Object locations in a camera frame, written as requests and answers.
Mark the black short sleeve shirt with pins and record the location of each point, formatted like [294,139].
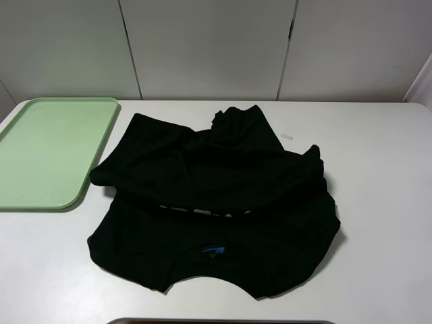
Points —
[228,202]

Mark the light green plastic tray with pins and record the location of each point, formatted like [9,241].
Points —
[49,148]

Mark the tape marker far right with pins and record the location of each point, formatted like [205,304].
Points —
[286,136]

